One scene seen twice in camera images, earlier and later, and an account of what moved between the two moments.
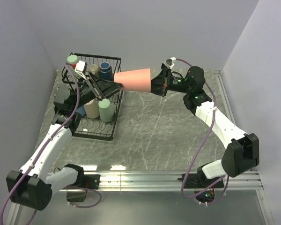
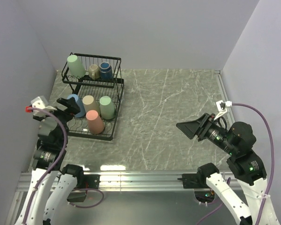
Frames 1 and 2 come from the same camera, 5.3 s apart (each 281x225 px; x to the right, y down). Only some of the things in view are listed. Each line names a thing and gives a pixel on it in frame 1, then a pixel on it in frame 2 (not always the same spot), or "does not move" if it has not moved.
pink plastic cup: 136,79 → 95,123
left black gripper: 102,88 → 72,107
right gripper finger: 158,80 → 192,129
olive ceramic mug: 94,69 does not move
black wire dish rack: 99,115 does not move
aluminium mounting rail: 160,181 does not move
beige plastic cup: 92,109 does not move
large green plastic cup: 106,110 does not move
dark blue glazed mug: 106,71 does not move
